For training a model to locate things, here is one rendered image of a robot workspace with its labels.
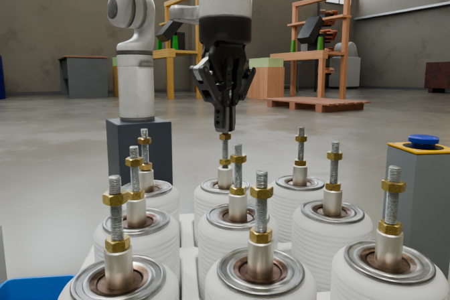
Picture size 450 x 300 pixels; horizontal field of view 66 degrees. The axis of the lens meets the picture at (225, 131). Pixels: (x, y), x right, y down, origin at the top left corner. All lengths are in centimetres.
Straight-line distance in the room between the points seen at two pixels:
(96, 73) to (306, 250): 683
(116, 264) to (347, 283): 19
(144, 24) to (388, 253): 78
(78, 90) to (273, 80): 363
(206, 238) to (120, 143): 53
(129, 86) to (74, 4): 806
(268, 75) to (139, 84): 544
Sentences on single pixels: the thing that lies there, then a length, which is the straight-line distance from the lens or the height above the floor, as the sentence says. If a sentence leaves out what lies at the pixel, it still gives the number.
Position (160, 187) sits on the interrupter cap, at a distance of 54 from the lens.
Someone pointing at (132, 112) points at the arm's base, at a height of 33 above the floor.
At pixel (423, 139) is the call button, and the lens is 57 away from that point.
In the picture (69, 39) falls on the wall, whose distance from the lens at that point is 883.
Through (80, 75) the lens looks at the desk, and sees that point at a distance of 711.
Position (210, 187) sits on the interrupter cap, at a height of 25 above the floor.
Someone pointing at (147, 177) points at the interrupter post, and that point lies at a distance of 52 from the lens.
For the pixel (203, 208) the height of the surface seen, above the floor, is 23.
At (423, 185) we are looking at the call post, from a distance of 57.
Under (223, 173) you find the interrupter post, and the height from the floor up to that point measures 27.
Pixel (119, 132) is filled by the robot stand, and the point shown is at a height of 28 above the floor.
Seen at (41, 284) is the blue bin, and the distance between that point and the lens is 63.
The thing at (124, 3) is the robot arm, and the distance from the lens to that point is 91.
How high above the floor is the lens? 42
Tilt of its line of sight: 9 degrees down
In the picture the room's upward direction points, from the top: straight up
